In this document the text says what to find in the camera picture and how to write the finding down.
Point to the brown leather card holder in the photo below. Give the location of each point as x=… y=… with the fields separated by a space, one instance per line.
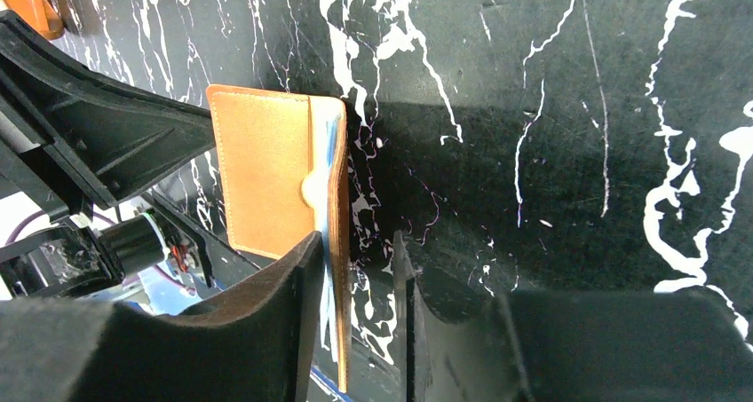
x=283 y=164

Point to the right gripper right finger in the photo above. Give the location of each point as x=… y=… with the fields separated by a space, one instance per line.
x=543 y=345

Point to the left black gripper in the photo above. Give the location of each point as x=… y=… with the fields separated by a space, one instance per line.
x=72 y=138

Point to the orange wooden rack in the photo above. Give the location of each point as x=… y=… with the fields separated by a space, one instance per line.
x=39 y=14

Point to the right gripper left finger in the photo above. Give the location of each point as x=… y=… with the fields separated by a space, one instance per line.
x=251 y=342

